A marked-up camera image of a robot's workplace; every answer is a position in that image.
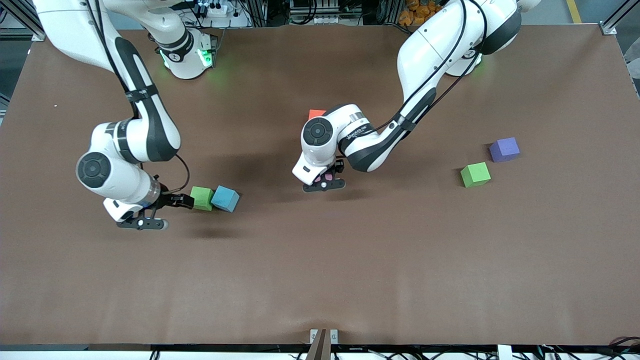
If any green foam cube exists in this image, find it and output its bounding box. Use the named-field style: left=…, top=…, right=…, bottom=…
left=460, top=162, right=492, bottom=189
left=190, top=186, right=215, bottom=212

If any blue foam cube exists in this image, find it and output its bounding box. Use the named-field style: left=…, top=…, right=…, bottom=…
left=210, top=185, right=241, bottom=214

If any purple foam cube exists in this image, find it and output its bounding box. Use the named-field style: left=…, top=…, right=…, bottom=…
left=489, top=136, right=521, bottom=163

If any bag of orange items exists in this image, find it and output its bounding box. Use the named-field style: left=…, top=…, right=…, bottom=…
left=398, top=0, right=446, bottom=27

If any white power strip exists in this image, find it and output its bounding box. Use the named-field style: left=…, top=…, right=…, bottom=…
left=197, top=1, right=231, bottom=17

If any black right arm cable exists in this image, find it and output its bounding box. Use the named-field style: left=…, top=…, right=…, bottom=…
left=85, top=0, right=191, bottom=196

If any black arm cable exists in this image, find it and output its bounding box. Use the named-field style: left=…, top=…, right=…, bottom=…
left=372, top=0, right=491, bottom=133
left=85, top=0, right=191, bottom=196

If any small metal edge bracket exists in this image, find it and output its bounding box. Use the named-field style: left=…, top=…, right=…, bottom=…
left=310, top=328, right=339, bottom=345

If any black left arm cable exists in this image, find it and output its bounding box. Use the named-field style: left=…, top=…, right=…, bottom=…
left=372, top=0, right=491, bottom=133

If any silver aluminium frame profile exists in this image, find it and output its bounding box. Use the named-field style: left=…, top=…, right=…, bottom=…
left=0, top=0, right=47, bottom=42
left=600, top=0, right=640, bottom=36

